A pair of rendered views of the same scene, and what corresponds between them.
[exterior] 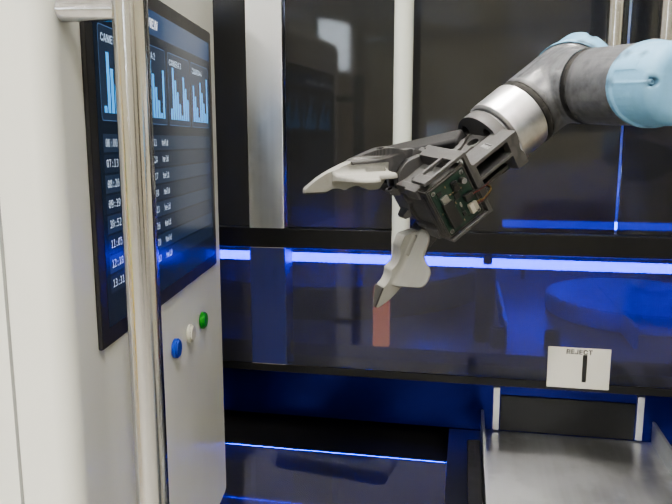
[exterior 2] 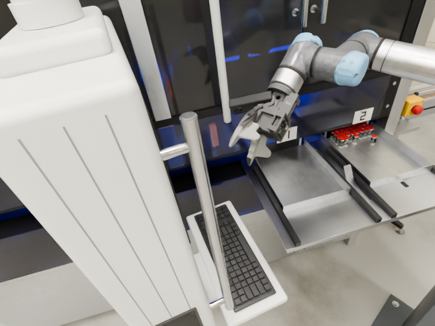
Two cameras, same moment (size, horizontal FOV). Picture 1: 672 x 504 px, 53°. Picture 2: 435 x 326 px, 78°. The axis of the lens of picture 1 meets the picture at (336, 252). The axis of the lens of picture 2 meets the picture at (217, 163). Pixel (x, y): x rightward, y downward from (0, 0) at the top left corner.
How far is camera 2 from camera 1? 0.43 m
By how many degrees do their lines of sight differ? 34
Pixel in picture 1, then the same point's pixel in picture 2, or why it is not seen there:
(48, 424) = (190, 278)
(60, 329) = (189, 255)
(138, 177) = (211, 202)
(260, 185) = (156, 103)
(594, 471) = (294, 164)
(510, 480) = (272, 178)
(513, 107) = (293, 81)
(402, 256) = (256, 145)
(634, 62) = (347, 66)
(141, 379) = (219, 253)
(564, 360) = not seen: hidden behind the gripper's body
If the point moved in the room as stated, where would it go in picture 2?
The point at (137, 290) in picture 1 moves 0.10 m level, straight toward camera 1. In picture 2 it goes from (215, 233) to (254, 268)
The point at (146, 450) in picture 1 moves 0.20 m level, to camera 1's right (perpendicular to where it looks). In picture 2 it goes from (222, 267) to (298, 229)
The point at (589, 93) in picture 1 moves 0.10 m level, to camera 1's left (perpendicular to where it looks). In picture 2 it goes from (325, 74) to (289, 86)
